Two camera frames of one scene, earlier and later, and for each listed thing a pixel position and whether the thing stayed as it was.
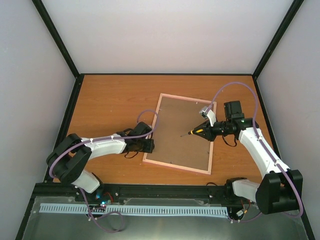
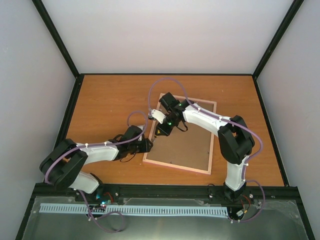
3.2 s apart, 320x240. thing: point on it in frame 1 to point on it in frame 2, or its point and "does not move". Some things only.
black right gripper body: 226,132 to 167,130
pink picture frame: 176,116 does not move
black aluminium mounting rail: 132,191 does not move
